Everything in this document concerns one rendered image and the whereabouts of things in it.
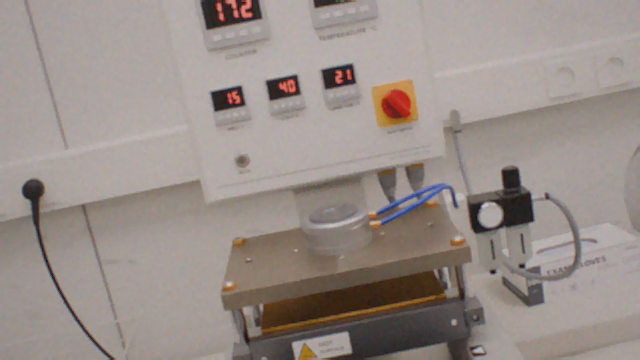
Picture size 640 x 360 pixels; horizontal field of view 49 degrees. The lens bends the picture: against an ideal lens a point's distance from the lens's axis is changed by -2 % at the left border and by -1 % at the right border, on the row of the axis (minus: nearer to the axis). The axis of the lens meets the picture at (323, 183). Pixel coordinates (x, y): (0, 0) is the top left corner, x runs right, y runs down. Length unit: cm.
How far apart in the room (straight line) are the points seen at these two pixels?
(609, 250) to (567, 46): 40
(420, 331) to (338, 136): 29
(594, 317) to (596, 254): 13
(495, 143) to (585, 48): 24
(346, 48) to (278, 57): 9
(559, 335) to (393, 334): 52
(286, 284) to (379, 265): 10
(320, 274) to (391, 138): 26
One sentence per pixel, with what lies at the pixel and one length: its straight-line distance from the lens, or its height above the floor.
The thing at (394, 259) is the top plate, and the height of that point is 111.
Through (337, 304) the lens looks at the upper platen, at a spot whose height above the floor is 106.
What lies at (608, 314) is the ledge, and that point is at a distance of 130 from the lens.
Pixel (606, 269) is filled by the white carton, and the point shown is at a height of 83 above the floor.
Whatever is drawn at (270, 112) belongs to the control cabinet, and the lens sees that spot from 93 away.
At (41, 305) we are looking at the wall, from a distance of 152.
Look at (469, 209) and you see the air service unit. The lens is 99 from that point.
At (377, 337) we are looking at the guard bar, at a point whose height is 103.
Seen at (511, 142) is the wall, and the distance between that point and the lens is 146.
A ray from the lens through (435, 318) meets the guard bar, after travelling 78.
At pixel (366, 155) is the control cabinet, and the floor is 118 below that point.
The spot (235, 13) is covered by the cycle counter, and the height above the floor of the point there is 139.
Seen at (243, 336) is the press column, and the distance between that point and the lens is 80.
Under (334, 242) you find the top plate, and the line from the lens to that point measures 80.
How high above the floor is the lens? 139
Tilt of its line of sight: 14 degrees down
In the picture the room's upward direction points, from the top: 11 degrees counter-clockwise
